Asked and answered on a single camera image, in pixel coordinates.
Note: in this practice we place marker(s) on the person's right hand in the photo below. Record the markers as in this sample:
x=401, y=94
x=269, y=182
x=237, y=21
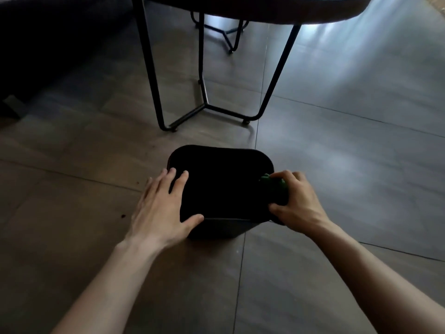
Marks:
x=302, y=205

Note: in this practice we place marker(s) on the dark sofa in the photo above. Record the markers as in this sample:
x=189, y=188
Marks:
x=52, y=41

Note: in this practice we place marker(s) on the black plastic trash bin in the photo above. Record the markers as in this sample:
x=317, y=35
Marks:
x=222, y=184

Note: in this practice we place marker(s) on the person's right forearm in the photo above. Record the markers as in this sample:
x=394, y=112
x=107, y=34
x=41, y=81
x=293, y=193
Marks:
x=375, y=281

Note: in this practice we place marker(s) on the round table with black legs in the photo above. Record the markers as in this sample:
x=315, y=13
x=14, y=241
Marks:
x=260, y=12

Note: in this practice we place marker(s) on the person's left thumb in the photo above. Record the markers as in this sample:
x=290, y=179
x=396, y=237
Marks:
x=193, y=221

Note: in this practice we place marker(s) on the person's left little finger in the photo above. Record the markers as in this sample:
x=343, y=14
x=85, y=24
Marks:
x=147, y=191

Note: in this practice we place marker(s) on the person's right thumb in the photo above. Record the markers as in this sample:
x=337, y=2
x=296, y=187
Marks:
x=278, y=210

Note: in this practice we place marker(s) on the green trash bag roll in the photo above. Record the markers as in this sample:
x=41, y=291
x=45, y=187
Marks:
x=274, y=189

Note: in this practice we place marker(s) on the person's left hand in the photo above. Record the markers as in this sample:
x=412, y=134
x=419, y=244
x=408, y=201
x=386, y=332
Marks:
x=156, y=212

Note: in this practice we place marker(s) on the person's left middle finger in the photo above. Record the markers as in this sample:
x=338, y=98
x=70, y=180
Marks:
x=168, y=182

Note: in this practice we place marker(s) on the person's left forearm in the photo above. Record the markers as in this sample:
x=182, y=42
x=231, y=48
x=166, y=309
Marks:
x=107, y=292

